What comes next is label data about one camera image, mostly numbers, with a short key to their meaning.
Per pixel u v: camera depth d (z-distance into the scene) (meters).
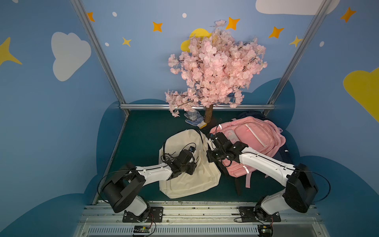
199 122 1.15
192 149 0.80
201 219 0.74
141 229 0.72
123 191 0.44
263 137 0.90
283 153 0.94
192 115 1.12
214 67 0.62
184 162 0.70
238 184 0.84
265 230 0.73
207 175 0.82
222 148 0.63
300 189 0.43
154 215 0.74
